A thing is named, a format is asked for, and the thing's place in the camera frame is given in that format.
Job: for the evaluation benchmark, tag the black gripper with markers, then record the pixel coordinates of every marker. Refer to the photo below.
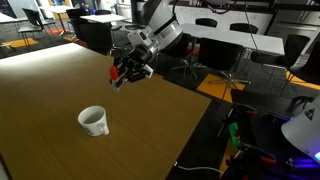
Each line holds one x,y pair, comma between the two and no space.
141,55

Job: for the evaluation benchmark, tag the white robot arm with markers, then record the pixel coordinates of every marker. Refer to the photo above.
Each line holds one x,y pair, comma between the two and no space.
163,20

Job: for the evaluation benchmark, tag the white mug cup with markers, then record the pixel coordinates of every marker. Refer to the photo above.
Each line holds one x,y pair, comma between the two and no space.
91,120

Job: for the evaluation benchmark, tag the small white table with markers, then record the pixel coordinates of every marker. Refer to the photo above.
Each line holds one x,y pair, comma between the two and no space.
6,17
56,8
103,18

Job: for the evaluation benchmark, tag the long white table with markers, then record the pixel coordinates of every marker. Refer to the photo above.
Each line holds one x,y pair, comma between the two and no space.
240,38

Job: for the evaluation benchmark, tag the black stand red knobs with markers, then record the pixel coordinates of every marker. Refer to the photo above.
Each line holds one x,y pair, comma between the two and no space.
238,115
253,160

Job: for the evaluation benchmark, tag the green plastic part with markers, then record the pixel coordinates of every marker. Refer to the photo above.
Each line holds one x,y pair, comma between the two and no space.
235,133

